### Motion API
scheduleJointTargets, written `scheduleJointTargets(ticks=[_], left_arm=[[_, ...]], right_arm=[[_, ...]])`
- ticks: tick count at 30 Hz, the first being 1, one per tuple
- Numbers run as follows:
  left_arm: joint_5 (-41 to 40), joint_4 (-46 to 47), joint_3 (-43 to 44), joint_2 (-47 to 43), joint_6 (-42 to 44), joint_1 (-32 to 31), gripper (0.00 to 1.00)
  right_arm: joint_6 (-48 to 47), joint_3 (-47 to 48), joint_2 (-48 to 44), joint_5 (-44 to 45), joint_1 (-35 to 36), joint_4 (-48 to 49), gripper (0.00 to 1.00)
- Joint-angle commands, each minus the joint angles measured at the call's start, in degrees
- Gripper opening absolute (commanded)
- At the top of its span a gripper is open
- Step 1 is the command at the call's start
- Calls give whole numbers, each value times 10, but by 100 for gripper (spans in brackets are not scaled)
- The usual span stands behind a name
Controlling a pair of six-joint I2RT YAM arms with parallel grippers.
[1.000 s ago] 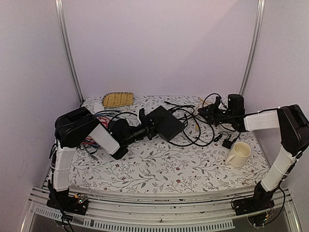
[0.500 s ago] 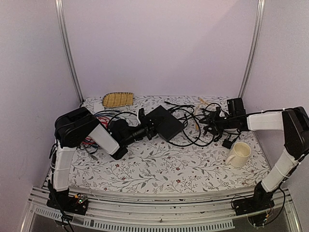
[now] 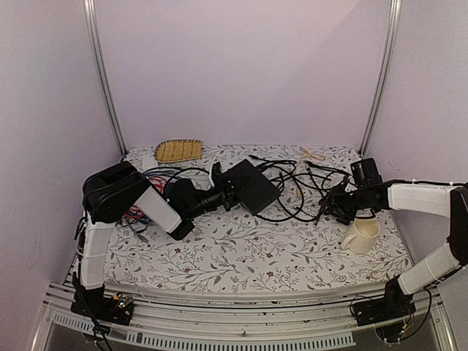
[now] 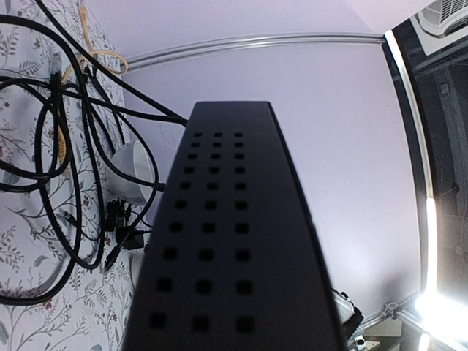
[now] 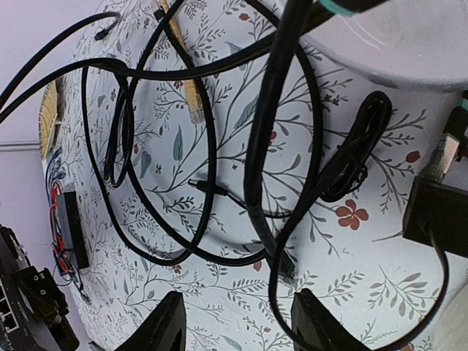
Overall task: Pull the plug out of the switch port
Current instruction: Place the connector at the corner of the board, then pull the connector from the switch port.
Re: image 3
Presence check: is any white card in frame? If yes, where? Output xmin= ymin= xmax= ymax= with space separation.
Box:
xmin=142 ymin=155 xmax=159 ymax=171

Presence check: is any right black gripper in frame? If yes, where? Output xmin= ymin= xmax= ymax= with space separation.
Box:
xmin=320 ymin=184 xmax=369 ymax=222

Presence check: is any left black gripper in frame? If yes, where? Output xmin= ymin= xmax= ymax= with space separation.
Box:
xmin=186 ymin=175 xmax=252 ymax=220

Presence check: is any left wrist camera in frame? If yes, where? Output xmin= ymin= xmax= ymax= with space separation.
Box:
xmin=167 ymin=178 xmax=205 ymax=219

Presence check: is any white floral table mat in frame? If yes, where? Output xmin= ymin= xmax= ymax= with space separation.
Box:
xmin=104 ymin=145 xmax=412 ymax=293

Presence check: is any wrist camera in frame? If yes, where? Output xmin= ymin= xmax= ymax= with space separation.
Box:
xmin=167 ymin=178 xmax=205 ymax=219
xmin=350 ymin=158 xmax=382 ymax=189

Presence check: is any red and blue wire bundle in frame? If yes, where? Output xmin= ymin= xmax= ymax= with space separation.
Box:
xmin=122 ymin=167 xmax=184 ymax=230

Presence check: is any black network switch box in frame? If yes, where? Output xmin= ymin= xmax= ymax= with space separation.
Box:
xmin=221 ymin=159 xmax=281 ymax=215

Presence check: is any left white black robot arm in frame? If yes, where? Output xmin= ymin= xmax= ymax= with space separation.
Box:
xmin=71 ymin=162 xmax=252 ymax=325

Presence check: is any left aluminium frame post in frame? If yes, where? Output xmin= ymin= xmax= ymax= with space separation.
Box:
xmin=83 ymin=0 xmax=127 ymax=156

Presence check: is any black cable tangle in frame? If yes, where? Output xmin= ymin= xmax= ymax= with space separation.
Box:
xmin=146 ymin=155 xmax=355 ymax=224

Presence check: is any aluminium frame post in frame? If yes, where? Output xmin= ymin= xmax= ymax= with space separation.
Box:
xmin=83 ymin=0 xmax=127 ymax=156
xmin=359 ymin=0 xmax=402 ymax=156

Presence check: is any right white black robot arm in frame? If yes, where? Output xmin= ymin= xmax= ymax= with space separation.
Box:
xmin=319 ymin=180 xmax=467 ymax=326

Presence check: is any right aluminium frame post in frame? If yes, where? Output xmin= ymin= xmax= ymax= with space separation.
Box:
xmin=359 ymin=0 xmax=402 ymax=156

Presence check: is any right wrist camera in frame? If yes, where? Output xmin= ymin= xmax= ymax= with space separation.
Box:
xmin=350 ymin=158 xmax=382 ymax=189

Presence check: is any aluminium front rail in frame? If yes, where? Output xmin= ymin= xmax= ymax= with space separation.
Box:
xmin=31 ymin=282 xmax=458 ymax=350

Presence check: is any woven bamboo tray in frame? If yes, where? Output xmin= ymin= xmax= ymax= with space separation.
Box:
xmin=154 ymin=140 xmax=203 ymax=163

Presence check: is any cream ceramic mug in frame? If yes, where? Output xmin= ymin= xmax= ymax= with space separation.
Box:
xmin=341 ymin=218 xmax=381 ymax=254

